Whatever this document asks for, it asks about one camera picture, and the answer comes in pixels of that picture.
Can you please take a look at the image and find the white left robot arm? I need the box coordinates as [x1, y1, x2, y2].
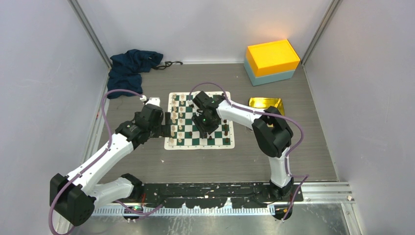
[49, 97, 169, 227]

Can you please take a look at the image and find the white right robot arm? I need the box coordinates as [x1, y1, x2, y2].
[187, 91, 294, 201]

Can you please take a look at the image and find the green white chess mat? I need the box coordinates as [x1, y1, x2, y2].
[164, 91, 235, 150]

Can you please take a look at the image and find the dark blue cloth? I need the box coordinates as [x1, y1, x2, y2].
[107, 49, 163, 99]

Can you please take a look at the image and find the gold metal tin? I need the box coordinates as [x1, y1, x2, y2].
[248, 97, 285, 116]

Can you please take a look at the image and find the yellow and blue box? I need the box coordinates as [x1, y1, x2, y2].
[244, 39, 300, 86]

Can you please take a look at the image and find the black cord on table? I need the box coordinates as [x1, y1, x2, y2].
[153, 61, 184, 71]

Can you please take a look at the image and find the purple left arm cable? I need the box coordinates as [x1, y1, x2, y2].
[47, 89, 147, 235]

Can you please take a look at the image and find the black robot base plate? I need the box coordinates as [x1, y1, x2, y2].
[122, 182, 304, 219]

